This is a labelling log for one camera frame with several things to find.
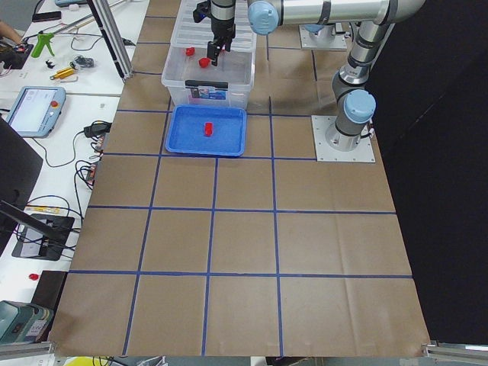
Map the green glue gun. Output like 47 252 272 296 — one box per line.
30 32 55 58

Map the clear plastic box lid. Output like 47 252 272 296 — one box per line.
170 0 257 53

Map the aluminium frame post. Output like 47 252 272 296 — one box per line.
87 0 133 81

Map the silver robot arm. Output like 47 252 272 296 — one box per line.
247 1 424 151

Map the black box latch handle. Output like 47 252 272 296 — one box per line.
185 80 228 90

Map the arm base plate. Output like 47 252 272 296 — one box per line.
299 23 347 51
311 115 376 163

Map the red block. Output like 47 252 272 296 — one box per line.
204 122 214 136
185 47 195 56
198 57 211 68

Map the red block in box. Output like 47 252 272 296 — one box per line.
185 47 195 56
198 57 211 68

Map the blue plastic tray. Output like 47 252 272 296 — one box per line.
165 104 247 157

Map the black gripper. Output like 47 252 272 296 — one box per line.
207 17 236 66

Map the clear plastic storage box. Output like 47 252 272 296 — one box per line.
161 46 255 109

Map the teach pendant tablet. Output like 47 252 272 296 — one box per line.
6 86 66 138

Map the black monitor stand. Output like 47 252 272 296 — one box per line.
1 201 75 261

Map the black power adapter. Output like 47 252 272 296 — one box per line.
83 120 112 138

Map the black phone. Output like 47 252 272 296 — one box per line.
31 11 62 23

